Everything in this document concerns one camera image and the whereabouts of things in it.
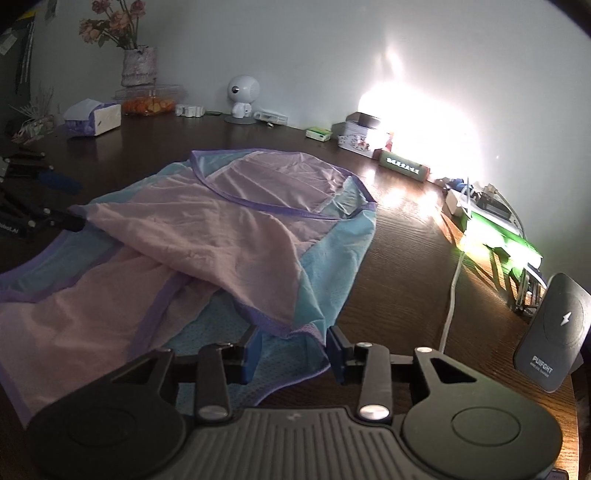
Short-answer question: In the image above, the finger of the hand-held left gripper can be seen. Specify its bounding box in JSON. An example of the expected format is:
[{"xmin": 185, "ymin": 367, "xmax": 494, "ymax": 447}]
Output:
[
  {"xmin": 0, "ymin": 185, "xmax": 88, "ymax": 233},
  {"xmin": 0, "ymin": 152, "xmax": 84, "ymax": 195}
]

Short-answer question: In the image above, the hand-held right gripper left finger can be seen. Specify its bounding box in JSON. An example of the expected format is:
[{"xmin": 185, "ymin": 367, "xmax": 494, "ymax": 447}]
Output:
[{"xmin": 111, "ymin": 325, "xmax": 259, "ymax": 422}]

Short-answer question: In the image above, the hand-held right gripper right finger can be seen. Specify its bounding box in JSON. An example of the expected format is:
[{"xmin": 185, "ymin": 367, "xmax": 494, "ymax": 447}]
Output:
[{"xmin": 326, "ymin": 325, "xmax": 476, "ymax": 423}]

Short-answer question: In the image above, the pink and blue mesh shirt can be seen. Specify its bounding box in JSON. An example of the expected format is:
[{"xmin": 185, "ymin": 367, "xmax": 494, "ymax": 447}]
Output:
[{"xmin": 0, "ymin": 148, "xmax": 379, "ymax": 428}]

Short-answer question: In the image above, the dried white branch ornament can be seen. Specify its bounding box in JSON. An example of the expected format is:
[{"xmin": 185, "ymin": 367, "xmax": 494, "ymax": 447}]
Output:
[{"xmin": 9, "ymin": 85, "xmax": 58, "ymax": 144}]

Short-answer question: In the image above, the purple tissue pack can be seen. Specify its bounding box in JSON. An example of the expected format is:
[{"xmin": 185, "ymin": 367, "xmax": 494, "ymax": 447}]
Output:
[{"xmin": 63, "ymin": 98, "xmax": 122, "ymax": 138}]

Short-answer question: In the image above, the clear plastic food container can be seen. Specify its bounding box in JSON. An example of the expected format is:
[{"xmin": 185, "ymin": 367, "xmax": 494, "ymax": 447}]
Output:
[{"xmin": 113, "ymin": 83, "xmax": 188, "ymax": 116}]

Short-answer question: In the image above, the dark cabinet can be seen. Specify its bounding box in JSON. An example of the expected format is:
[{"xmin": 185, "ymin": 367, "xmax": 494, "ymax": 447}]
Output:
[{"xmin": 0, "ymin": 14, "xmax": 38, "ymax": 97}]

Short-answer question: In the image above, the grey stone vase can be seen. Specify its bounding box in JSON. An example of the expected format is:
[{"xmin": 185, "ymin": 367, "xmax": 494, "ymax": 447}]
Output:
[{"xmin": 121, "ymin": 45, "xmax": 157, "ymax": 88}]

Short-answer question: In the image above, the dried roses bouquet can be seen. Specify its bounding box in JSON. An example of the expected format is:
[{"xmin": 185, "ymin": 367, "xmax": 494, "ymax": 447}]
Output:
[{"xmin": 78, "ymin": 0, "xmax": 146, "ymax": 49}]

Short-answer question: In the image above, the white robot figurine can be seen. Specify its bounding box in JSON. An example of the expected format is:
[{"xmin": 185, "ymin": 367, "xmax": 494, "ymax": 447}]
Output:
[{"xmin": 225, "ymin": 75, "xmax": 260, "ymax": 124}]

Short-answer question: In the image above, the long green box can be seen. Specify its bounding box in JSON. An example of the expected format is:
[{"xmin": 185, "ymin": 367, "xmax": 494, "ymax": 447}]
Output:
[{"xmin": 379, "ymin": 150, "xmax": 431, "ymax": 183}]

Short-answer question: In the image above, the metal hex key set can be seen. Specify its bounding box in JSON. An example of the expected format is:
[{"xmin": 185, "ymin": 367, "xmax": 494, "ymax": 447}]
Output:
[{"xmin": 508, "ymin": 268, "xmax": 550, "ymax": 315}]

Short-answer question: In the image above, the flat green box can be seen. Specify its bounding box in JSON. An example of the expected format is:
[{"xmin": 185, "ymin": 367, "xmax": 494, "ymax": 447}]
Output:
[{"xmin": 471, "ymin": 222, "xmax": 543, "ymax": 278}]

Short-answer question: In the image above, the white printed tin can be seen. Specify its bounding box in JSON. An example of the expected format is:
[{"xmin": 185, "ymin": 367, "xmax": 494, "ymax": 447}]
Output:
[{"xmin": 338, "ymin": 121, "xmax": 384, "ymax": 160}]

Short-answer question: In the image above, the power strip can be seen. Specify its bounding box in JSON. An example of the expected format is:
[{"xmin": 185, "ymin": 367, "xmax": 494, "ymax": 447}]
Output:
[{"xmin": 471, "ymin": 185, "xmax": 525, "ymax": 227}]

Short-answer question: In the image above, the grey box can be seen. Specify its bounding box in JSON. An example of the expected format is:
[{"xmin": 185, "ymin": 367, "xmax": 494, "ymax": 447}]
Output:
[{"xmin": 346, "ymin": 112, "xmax": 382, "ymax": 130}]

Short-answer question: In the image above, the white cable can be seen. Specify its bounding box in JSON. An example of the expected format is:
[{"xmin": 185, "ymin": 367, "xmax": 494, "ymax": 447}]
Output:
[{"xmin": 438, "ymin": 251, "xmax": 465, "ymax": 354}]

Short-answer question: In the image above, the black wireless charger stand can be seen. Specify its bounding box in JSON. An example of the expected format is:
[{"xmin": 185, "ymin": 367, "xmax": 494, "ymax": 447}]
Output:
[{"xmin": 513, "ymin": 272, "xmax": 591, "ymax": 394}]

